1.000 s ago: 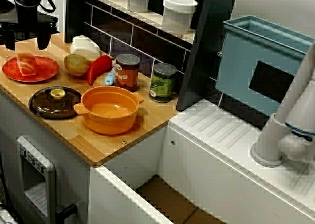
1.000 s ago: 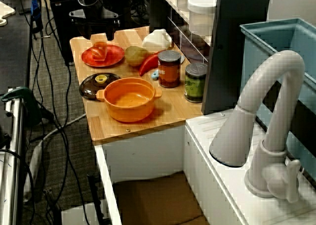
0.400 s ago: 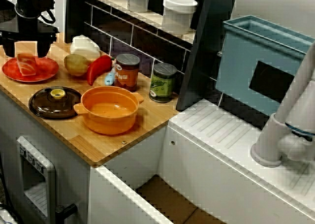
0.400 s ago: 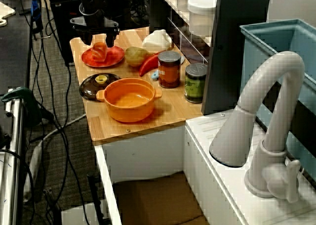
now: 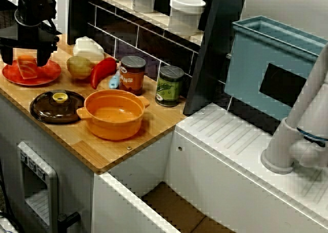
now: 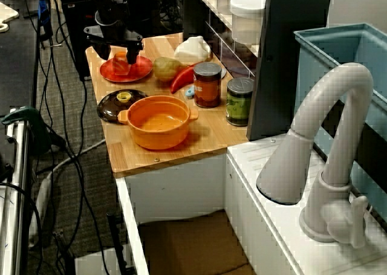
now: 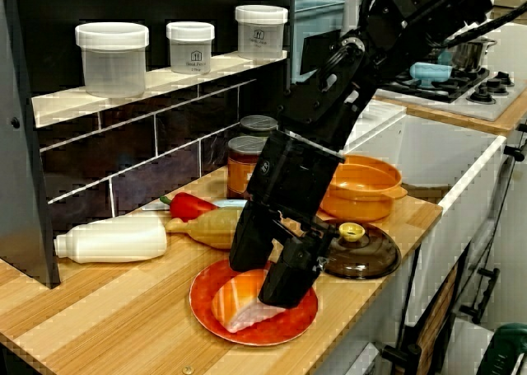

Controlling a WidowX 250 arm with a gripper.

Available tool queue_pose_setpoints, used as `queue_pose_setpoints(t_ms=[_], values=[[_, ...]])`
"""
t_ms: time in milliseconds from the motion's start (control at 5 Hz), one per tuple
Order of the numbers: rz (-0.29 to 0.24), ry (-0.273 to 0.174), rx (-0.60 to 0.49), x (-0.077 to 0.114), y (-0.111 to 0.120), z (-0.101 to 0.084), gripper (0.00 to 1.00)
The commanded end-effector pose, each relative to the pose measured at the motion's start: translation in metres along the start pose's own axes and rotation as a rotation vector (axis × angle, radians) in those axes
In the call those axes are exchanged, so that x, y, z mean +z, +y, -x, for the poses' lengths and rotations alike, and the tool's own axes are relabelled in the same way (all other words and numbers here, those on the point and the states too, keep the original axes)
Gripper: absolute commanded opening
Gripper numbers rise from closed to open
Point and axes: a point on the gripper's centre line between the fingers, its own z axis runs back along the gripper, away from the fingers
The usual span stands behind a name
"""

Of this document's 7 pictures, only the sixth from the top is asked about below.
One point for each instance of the red chili pepper toy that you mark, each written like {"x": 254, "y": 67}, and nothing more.
{"x": 181, "y": 77}

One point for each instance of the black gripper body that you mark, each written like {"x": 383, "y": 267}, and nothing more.
{"x": 110, "y": 31}

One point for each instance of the dark lid yellow knob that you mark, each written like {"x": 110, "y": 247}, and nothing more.
{"x": 108, "y": 109}

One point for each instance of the white box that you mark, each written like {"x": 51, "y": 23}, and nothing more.
{"x": 90, "y": 263}

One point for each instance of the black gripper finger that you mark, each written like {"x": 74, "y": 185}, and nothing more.
{"x": 132, "y": 56}
{"x": 102, "y": 49}

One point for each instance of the green clamp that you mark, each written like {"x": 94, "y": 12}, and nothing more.
{"x": 33, "y": 118}

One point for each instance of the white toy milk jug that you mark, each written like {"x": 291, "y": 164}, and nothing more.
{"x": 190, "y": 49}

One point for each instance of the white toy sink unit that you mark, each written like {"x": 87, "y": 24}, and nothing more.
{"x": 181, "y": 190}

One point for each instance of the black stand rod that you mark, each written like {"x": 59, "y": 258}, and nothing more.
{"x": 116, "y": 244}

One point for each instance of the red plate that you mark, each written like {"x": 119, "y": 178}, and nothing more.
{"x": 143, "y": 68}

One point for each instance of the grey round knob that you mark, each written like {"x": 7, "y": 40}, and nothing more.
{"x": 224, "y": 72}

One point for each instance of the dark grey upright panel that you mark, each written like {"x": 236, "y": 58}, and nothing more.
{"x": 281, "y": 75}

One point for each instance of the black computer tower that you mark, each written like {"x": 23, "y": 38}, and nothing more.
{"x": 75, "y": 45}

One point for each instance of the orange bread piece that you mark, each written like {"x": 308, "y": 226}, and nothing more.
{"x": 120, "y": 66}

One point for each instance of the green label toy can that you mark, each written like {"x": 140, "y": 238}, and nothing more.
{"x": 239, "y": 105}

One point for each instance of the orange plastic pot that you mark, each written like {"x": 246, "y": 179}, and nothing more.
{"x": 160, "y": 134}

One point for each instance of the black desk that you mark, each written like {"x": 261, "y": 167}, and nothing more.
{"x": 15, "y": 60}

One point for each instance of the white cutting board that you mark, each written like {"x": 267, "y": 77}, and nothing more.
{"x": 7, "y": 15}

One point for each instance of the teal plastic bin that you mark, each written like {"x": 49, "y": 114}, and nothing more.
{"x": 308, "y": 60}

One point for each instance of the large white lidded jar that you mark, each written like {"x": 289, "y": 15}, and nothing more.
{"x": 246, "y": 18}

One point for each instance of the brown cardboard sheet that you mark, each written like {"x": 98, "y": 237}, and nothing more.
{"x": 193, "y": 244}

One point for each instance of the grey toy faucet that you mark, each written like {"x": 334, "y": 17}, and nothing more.
{"x": 332, "y": 196}

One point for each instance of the yellow-green toy pear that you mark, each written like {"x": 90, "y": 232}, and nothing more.
{"x": 164, "y": 69}

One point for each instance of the small light blue toy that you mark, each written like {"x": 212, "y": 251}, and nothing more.
{"x": 189, "y": 91}

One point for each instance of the metal rail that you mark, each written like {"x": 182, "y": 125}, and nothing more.
{"x": 16, "y": 166}

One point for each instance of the white power strip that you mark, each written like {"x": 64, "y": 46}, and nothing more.
{"x": 42, "y": 193}

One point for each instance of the black shelf unit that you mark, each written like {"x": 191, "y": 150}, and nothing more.
{"x": 193, "y": 18}

